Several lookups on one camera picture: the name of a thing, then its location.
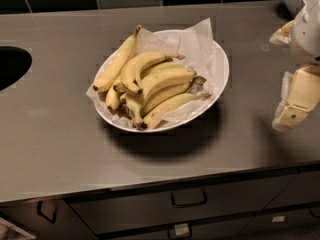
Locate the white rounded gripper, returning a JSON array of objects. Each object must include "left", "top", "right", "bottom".
[{"left": 269, "top": 0, "right": 320, "bottom": 132}]

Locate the curved yellow banana top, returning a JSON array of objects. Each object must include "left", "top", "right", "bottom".
[{"left": 120, "top": 51, "right": 185, "bottom": 95}]

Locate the long yellow banana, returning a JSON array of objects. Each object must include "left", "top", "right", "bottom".
[{"left": 93, "top": 25, "right": 141, "bottom": 92}]

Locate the yellow banana behind middle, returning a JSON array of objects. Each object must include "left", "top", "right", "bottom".
[{"left": 141, "top": 61, "right": 182, "bottom": 79}]

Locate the large yellow banana middle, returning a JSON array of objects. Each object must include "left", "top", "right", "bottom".
[{"left": 120, "top": 67, "right": 196, "bottom": 129}]

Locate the yellow banana lower middle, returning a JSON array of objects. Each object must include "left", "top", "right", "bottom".
[{"left": 141, "top": 82, "right": 191, "bottom": 117}]

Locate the yellow green banana bottom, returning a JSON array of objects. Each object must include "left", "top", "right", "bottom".
[{"left": 143, "top": 93, "right": 210, "bottom": 130}]

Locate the small yellow banana left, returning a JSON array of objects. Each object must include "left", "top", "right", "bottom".
[{"left": 105, "top": 78, "right": 121, "bottom": 111}]

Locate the white oval bowl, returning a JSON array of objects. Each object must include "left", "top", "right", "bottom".
[{"left": 92, "top": 29, "right": 231, "bottom": 134}]

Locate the right drawer front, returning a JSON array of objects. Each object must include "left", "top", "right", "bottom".
[{"left": 268, "top": 171, "right": 320, "bottom": 208}]

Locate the lower drawer with label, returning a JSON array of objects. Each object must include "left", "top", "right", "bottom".
[{"left": 97, "top": 213, "right": 254, "bottom": 240}]

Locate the round dark sink hole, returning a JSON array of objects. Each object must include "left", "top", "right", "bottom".
[{"left": 0, "top": 46, "right": 32, "bottom": 90}]

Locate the middle drawer with handle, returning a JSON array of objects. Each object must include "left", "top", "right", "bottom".
[{"left": 71, "top": 175, "right": 294, "bottom": 234}]

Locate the left cabinet door handle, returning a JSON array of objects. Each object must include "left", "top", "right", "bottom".
[{"left": 36, "top": 201, "right": 57, "bottom": 224}]

